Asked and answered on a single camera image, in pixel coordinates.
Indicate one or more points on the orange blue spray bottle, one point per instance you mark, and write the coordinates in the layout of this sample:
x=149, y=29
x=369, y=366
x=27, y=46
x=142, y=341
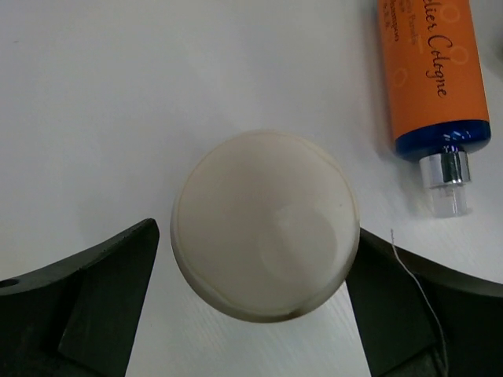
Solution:
x=436, y=96

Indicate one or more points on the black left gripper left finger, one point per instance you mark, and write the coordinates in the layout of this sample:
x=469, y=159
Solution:
x=79, y=316

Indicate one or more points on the cream bottle with round cap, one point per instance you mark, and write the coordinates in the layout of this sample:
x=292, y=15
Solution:
x=266, y=227

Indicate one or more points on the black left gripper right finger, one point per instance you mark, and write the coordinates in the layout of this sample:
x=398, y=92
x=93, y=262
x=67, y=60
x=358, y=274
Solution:
x=416, y=317

